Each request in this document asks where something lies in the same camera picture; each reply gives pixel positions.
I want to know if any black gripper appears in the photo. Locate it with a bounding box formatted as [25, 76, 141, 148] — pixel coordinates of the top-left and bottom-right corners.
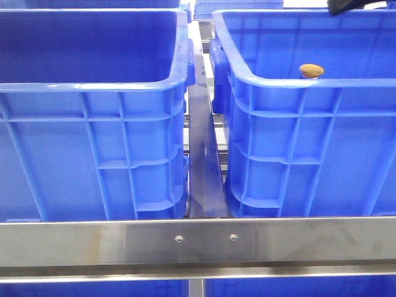
[327, 0, 387, 15]

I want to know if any yellow mushroom push button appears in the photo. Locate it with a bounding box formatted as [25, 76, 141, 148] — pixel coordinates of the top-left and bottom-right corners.
[299, 63, 325, 79]

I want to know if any large blue plastic crate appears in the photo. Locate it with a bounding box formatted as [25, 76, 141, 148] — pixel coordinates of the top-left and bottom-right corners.
[210, 9, 395, 217]

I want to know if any distant tall blue crate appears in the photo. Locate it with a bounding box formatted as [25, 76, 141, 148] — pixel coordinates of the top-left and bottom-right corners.
[194, 0, 284, 20]

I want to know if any steel centre divider bar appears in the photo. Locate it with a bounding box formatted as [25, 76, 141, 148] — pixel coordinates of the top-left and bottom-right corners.
[188, 22, 228, 218]

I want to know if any left blue plastic crate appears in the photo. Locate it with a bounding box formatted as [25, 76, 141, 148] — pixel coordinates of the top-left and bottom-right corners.
[1, 9, 195, 223]

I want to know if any lower right blue crate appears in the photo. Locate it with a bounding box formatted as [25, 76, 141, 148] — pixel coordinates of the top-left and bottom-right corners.
[205, 275, 395, 296]

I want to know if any blue crate far left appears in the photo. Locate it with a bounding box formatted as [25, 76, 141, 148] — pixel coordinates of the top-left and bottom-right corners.
[1, 0, 192, 22]

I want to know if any lower left blue crate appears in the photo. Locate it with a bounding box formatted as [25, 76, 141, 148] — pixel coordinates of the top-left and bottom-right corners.
[1, 280, 189, 296]

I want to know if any steel front shelf rail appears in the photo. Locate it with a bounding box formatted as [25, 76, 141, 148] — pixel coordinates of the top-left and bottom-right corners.
[1, 217, 395, 283]

